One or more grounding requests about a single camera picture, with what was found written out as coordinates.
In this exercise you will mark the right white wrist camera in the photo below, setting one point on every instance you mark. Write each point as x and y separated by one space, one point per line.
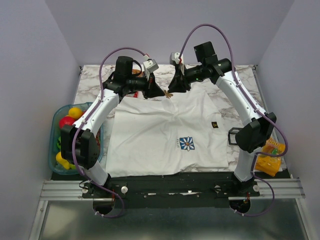
176 60

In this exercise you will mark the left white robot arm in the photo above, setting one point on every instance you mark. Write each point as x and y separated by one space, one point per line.
78 141

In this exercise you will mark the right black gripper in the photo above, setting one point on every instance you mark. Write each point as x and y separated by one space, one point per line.
179 83

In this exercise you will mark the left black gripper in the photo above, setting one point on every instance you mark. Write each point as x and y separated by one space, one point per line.
153 90

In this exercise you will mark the yellow black square pin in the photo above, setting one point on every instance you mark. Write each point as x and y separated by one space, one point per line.
214 124

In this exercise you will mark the yellow toy pear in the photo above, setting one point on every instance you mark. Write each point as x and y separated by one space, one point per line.
65 164

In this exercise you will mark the yellow toy lemon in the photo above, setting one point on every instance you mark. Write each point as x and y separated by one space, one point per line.
75 113

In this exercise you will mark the purple toy grapes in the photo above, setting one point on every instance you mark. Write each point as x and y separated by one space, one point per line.
99 139

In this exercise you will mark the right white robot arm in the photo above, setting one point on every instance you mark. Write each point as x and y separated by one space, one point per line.
257 123

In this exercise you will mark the teal plastic fruit bowl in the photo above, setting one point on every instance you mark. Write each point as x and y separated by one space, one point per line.
53 150

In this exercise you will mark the aluminium rail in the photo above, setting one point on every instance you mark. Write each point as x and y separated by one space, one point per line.
56 190

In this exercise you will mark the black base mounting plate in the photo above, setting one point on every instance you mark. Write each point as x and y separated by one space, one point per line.
181 190

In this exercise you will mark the green toy lime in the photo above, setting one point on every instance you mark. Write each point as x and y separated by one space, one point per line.
72 166

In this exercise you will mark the yellow candy bag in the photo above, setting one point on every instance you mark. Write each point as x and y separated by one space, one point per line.
267 164

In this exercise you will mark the red snack bag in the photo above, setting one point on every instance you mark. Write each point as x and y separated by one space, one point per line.
136 93

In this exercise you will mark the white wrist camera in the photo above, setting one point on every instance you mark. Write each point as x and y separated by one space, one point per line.
176 60
149 67

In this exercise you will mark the green toy watermelon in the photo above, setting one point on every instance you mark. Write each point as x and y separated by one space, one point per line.
58 143

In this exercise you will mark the red toy apple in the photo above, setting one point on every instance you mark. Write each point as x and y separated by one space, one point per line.
66 120

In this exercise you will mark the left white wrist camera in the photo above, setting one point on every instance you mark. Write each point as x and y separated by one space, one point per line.
149 67

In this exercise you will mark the white garment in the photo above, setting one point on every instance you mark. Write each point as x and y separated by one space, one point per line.
164 137

